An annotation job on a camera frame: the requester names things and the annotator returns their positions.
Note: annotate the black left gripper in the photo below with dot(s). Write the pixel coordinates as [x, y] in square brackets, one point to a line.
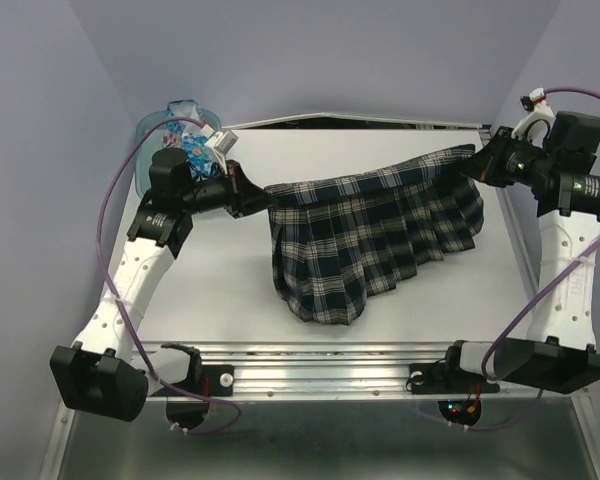
[243, 197]

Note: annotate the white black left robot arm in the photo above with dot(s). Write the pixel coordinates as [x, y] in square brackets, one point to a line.
[106, 371]

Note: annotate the navy plaid pleated skirt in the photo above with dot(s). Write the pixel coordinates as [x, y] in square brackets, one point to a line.
[337, 242]

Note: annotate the aluminium table frame rail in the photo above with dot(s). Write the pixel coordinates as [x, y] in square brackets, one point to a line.
[323, 402]

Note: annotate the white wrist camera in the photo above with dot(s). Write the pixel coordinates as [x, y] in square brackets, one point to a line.
[538, 115]
[219, 142]

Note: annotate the blue floral skirt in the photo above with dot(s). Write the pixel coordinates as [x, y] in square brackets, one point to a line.
[189, 137]

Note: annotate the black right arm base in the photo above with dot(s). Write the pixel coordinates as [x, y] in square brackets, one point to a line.
[435, 378]

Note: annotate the clear blue plastic bin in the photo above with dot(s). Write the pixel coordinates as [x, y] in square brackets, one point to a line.
[143, 158]

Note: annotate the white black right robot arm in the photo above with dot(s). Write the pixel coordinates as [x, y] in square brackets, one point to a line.
[559, 352]

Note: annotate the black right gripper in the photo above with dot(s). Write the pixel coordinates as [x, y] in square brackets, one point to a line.
[488, 165]

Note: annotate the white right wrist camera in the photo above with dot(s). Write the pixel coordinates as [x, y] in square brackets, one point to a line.
[538, 115]

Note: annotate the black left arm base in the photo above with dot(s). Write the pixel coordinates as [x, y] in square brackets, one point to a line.
[183, 367]

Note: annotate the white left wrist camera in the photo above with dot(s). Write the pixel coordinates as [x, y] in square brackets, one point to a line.
[219, 142]

